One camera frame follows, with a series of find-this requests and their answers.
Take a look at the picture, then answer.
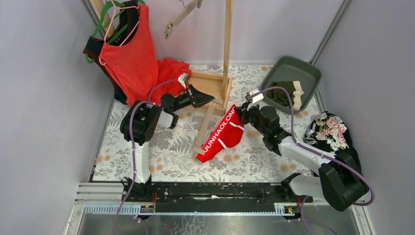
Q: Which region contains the grey plastic bin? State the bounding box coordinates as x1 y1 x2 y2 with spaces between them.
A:
260 56 323 114

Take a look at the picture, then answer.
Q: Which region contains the dark striped garment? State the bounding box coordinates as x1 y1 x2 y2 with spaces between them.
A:
83 0 137 105

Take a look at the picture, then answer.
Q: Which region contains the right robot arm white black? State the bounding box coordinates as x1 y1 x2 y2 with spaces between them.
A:
235 102 375 212

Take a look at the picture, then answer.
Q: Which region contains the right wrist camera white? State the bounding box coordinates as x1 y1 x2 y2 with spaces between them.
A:
246 89 264 105

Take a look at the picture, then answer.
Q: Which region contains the red underwear with white lettering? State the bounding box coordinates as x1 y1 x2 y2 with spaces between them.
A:
196 104 244 163

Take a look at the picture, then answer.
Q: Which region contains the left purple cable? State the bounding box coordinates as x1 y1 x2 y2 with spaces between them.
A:
112 77 182 235

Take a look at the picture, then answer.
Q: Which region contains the pink wire hanger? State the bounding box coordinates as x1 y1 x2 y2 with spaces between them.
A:
104 0 140 47

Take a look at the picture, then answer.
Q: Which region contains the floral table cloth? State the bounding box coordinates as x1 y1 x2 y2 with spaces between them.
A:
92 65 320 182

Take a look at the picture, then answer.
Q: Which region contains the olive green underwear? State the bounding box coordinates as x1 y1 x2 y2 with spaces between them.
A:
266 80 305 110

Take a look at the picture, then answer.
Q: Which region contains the wooden clothes rack stand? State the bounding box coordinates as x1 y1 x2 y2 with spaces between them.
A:
190 0 233 116

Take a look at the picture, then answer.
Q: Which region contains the red tank top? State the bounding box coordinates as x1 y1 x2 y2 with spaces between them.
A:
98 4 192 106

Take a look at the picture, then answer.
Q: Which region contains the black floral garment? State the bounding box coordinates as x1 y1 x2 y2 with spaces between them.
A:
304 111 361 167

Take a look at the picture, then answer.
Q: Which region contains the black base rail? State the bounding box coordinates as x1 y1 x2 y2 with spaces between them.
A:
122 182 306 213

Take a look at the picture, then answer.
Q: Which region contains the green plastic hanger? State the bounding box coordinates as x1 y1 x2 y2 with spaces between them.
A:
83 0 146 64

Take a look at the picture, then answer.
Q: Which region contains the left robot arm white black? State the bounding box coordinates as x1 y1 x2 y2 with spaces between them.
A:
120 85 215 184

